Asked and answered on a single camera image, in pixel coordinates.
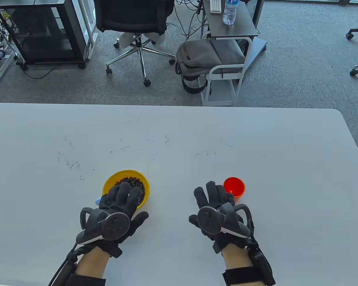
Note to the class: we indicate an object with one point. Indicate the person's right hand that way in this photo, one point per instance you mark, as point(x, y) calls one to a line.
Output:
point(214, 196)

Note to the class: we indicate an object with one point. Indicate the person's left hand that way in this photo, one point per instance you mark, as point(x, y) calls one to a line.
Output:
point(120, 196)

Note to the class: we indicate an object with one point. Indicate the large pile of coffee beans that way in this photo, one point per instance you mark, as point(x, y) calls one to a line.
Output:
point(131, 181)

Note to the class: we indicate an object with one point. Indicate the orange plastic cup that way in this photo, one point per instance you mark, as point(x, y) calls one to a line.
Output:
point(234, 184)

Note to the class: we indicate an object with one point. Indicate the person's left forearm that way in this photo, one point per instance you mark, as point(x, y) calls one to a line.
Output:
point(92, 263)

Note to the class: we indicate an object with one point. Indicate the black right forearm box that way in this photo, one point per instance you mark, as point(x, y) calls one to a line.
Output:
point(264, 265)

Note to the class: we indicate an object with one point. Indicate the black left forearm box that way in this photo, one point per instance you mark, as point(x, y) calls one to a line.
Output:
point(64, 268)

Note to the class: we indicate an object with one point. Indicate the person's right forearm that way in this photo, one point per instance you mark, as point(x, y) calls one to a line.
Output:
point(235, 257)

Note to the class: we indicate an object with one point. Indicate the yellow plastic bowl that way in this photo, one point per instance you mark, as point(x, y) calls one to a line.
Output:
point(110, 181)

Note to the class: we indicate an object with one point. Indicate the black right hand controller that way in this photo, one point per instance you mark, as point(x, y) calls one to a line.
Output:
point(208, 222)

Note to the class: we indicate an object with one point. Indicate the black hand controller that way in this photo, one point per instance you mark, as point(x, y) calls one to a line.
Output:
point(115, 226)
point(208, 222)

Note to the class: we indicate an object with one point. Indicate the black left hand controller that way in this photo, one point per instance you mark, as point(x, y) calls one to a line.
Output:
point(115, 226)

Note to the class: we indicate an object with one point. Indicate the grey backpack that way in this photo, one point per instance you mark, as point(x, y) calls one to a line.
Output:
point(197, 56)

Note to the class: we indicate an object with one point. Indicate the beige slipper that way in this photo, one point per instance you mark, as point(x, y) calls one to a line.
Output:
point(156, 38)
point(126, 40)

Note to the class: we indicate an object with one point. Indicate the white metal rack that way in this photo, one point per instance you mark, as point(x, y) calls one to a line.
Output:
point(91, 32)

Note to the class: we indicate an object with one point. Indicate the dark top side table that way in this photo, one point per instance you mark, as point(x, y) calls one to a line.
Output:
point(241, 26)

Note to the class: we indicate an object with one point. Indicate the black wheeled cabinet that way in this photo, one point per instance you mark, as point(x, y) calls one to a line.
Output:
point(74, 29)

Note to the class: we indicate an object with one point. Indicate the black office chair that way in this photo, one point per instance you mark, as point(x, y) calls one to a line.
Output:
point(131, 15)

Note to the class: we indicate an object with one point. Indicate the clear plastic water bottle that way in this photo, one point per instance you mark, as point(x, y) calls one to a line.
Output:
point(229, 15)

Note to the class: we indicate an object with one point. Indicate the black desk panel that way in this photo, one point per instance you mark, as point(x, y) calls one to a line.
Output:
point(258, 12)

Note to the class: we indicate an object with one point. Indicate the white keyboard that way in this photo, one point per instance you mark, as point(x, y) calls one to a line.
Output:
point(215, 6)

